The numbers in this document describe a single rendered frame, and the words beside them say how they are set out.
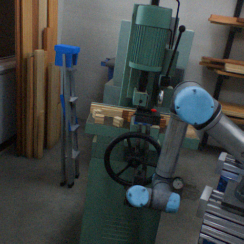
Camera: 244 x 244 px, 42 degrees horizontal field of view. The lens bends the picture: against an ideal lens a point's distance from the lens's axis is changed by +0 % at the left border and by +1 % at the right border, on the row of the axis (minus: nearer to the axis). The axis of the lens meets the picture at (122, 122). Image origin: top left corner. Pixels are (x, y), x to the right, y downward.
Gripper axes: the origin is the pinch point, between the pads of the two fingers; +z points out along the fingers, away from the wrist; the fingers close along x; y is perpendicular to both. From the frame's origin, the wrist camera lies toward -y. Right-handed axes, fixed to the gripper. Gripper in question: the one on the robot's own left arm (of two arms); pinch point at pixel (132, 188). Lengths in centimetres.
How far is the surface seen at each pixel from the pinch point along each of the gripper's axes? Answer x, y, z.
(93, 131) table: -24.9, -24.8, 12.0
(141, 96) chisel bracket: -3, -49, 13
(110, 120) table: -17.5, -33.2, 17.7
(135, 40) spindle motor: -12, -73, -1
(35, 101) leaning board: -94, -60, 137
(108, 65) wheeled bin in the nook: -38, -125, 177
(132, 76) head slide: -10, -61, 21
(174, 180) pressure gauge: 22.0, -8.2, 16.1
